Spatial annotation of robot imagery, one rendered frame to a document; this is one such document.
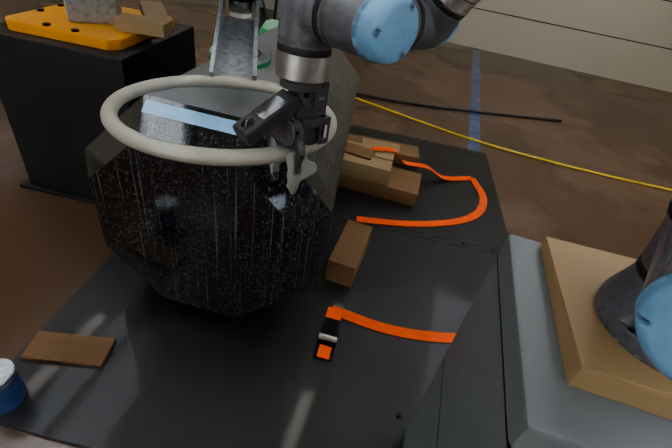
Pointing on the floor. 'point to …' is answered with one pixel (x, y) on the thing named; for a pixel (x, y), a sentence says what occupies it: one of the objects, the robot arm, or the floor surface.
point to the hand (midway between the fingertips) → (281, 181)
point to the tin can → (10, 387)
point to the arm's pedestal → (520, 376)
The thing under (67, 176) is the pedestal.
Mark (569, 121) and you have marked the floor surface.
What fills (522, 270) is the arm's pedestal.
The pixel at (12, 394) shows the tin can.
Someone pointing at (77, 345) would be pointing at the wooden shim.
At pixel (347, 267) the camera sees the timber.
